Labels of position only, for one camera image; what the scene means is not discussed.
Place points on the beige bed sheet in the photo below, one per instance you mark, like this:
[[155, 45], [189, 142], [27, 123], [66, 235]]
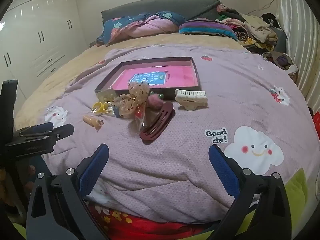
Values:
[[75, 62]]

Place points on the pink shallow cardboard box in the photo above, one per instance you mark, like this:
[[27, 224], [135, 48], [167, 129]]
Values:
[[175, 76]]

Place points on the striped pillow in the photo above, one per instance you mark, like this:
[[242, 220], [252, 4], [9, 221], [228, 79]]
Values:
[[207, 28]]

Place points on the red ornament in plastic bag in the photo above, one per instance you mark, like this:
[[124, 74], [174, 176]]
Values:
[[138, 115]]

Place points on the red box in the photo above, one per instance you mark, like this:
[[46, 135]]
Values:
[[317, 123]]

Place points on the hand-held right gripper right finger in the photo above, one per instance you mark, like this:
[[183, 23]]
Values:
[[225, 172]]

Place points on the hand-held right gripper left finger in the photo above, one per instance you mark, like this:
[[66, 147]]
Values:
[[93, 170]]

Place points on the red floral blanket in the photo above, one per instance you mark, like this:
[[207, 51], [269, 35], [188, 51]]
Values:
[[150, 230]]

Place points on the small blue fabric ornament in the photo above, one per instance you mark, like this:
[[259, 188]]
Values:
[[115, 110]]

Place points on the maroon snap hair clip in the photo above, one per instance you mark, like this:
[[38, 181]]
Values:
[[155, 130]]

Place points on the pink felt strawberry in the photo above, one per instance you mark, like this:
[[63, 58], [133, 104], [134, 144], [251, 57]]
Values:
[[152, 101]]

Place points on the packet of yellow beads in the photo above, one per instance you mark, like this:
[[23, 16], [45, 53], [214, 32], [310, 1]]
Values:
[[107, 95]]

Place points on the grey bed headboard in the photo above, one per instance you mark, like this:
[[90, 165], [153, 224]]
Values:
[[175, 7]]

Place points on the green cloth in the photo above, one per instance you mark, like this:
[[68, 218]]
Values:
[[297, 190]]

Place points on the cream hair claw clip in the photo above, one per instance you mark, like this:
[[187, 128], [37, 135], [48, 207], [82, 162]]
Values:
[[190, 102]]

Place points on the purple printed blanket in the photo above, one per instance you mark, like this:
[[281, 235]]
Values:
[[200, 167]]

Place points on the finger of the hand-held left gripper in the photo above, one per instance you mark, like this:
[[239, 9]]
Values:
[[42, 127], [63, 131]]

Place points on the pile of clothes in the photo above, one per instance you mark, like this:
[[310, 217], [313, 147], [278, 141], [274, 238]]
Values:
[[257, 27]]

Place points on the white wardrobe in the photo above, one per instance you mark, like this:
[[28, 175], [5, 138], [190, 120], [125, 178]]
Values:
[[37, 17]]

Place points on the ice cream cone hair clip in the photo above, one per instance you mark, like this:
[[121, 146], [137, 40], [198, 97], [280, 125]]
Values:
[[91, 120]]

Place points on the beige dotted fabric scrunchie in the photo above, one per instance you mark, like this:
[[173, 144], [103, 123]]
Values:
[[140, 91]]

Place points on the striped curtain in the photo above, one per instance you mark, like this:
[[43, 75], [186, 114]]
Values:
[[300, 30]]

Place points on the blue and pink quilt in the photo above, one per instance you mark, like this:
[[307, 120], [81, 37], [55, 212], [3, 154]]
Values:
[[155, 26]]

